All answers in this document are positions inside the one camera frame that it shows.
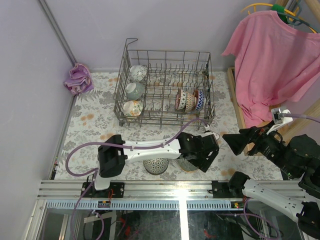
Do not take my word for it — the aluminium frame rail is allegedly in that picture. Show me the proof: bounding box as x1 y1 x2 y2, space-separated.
37 180 307 200

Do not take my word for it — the pink scale patterned bowl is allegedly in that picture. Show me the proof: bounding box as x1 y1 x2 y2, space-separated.
175 88 182 111

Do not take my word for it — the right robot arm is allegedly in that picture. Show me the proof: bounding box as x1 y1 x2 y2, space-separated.
222 125 320 239

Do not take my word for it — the blue zigzag bowl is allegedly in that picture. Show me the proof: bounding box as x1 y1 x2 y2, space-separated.
195 90 205 111

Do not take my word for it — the grey wire dish rack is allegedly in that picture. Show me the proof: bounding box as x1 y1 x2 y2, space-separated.
113 38 216 127

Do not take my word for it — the corner aluminium post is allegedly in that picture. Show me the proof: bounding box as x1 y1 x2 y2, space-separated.
37 0 77 66

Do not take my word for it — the white wrist camera, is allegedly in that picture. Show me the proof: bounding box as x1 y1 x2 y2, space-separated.
203 125 220 140
267 107 293 134

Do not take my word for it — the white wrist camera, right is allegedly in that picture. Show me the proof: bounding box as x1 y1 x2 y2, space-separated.
267 107 293 134

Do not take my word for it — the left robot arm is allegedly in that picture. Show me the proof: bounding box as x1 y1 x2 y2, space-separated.
92 130 220 198

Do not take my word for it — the grey dotted bowl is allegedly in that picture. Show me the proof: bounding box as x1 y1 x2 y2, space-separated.
125 82 145 101

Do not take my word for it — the floral table mat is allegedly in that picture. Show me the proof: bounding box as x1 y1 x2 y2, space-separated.
54 73 282 181

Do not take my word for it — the yellow clothes hanger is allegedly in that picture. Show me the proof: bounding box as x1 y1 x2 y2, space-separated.
240 2 320 34

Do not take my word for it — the white wrist camera, left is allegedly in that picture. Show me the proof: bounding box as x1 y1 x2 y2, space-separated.
203 125 220 140

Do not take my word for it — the wooden tray frame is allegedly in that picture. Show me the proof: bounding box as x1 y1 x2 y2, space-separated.
226 66 298 157

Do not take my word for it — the white bowl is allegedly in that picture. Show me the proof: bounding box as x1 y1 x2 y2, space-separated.
177 89 189 111

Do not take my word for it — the yellow floral bowl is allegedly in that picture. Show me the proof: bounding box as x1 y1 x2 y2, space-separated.
122 100 143 117

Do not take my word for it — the slotted cable duct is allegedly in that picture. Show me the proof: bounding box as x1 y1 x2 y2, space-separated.
47 199 244 211

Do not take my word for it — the teal clothes hanger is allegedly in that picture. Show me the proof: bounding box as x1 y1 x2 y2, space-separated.
271 4 317 33

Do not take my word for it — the purple crumpled cloth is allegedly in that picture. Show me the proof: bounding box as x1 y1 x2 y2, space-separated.
63 63 94 96

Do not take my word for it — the brown lattice patterned bowl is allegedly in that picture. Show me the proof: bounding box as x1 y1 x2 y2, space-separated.
184 92 197 112

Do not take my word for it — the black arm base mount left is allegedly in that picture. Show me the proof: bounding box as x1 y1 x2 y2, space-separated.
83 182 125 199

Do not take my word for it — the red diamond patterned bowl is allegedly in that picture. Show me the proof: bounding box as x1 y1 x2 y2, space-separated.
193 88 199 99

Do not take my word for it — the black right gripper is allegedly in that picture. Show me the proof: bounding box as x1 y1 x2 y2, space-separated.
220 118 297 176

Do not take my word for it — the pink t-shirt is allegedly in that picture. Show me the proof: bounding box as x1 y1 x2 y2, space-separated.
221 10 320 130

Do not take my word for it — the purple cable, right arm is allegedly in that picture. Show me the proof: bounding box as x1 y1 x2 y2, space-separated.
242 113 320 240

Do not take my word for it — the green diamond patterned bowl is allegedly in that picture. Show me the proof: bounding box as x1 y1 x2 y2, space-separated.
178 159 198 173

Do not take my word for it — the black patterned bowl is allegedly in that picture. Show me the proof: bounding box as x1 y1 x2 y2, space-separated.
143 158 169 176

